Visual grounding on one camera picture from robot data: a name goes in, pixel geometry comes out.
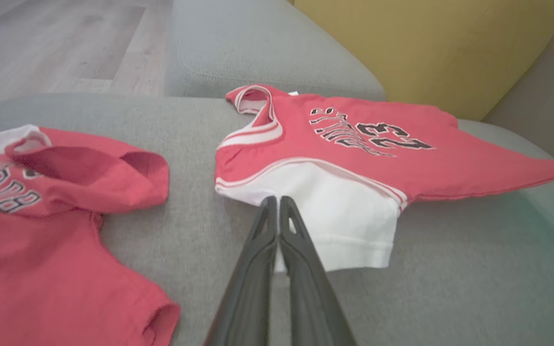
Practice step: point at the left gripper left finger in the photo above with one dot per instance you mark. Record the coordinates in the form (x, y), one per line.
(250, 298)

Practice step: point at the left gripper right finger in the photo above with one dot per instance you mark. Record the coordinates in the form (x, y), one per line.
(306, 312)

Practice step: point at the red white basketball shirt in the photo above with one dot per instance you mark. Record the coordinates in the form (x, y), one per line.
(41, 269)
(450, 154)

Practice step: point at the small grey sofa cushion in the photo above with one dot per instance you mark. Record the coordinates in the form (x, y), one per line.
(238, 48)

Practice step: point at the yellow sofa cushion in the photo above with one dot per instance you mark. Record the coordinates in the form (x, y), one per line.
(426, 48)

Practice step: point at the grey sofa backrest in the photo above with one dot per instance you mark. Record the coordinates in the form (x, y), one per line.
(551, 96)

